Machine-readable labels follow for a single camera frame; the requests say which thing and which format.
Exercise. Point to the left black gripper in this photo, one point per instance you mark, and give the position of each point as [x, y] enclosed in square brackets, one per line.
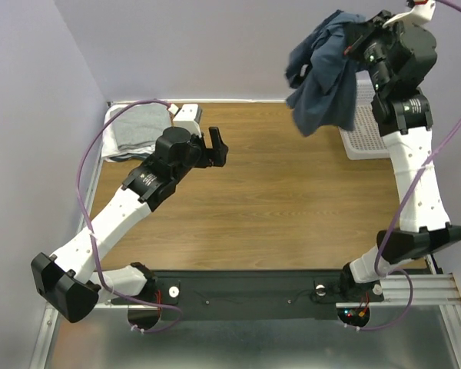
[216, 156]

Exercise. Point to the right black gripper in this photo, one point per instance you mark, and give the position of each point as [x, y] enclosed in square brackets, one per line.
[358, 41]

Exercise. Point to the blue tank top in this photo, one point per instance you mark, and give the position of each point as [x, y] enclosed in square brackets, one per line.
[323, 79]

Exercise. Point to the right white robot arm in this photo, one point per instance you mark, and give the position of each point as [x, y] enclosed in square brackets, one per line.
[398, 53]

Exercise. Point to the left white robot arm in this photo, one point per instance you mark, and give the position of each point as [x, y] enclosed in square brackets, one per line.
[71, 280]

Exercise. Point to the folded grey tank top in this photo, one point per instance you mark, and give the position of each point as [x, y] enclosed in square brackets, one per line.
[140, 126]

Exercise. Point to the folded white tank top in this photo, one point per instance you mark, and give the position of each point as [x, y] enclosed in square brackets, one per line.
[110, 151]

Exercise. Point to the white plastic basket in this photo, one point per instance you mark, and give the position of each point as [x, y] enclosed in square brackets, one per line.
[364, 142]

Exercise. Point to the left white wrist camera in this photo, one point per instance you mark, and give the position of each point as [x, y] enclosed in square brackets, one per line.
[188, 116]

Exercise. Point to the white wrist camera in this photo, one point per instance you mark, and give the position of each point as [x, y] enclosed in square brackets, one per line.
[188, 116]
[419, 13]

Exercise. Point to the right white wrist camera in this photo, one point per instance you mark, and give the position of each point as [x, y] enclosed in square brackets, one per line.
[419, 13]

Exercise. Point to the aluminium frame rail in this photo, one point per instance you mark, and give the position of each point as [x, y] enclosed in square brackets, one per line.
[428, 290]

